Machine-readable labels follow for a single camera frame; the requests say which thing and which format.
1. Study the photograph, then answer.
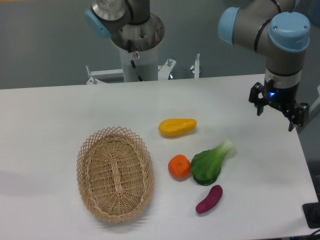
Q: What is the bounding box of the woven wicker basket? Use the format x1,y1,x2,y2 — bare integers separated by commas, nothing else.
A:
76,126,155,223

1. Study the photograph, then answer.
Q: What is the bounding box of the black cable on pedestal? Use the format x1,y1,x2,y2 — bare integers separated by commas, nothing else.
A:
127,39,145,83

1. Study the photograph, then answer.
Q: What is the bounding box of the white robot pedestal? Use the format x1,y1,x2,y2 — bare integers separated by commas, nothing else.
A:
111,13,165,83

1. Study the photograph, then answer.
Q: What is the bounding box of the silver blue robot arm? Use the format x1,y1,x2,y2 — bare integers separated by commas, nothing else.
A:
84,0,310,129

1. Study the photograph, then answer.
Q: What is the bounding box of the yellow papaya half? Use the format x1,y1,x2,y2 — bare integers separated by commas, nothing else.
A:
158,118,197,138

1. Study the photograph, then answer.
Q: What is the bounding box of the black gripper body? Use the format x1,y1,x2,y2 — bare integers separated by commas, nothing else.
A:
263,69,301,107

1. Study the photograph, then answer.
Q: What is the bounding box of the black device at table edge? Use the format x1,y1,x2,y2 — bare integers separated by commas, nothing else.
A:
302,202,320,229

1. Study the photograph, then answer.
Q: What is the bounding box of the green bok choy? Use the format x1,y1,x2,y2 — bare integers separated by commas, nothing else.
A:
190,139,235,186

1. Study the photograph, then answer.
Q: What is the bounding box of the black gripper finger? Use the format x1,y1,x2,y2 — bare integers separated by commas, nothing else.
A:
248,82,269,116
283,102,310,132

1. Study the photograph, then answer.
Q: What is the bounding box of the purple sweet potato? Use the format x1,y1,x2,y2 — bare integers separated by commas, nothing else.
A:
195,185,223,214

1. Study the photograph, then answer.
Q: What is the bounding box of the white metal base frame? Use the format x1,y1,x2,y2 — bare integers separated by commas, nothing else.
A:
85,53,202,85

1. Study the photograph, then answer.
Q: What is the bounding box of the orange tangerine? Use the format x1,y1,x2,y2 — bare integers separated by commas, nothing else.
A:
167,154,191,181

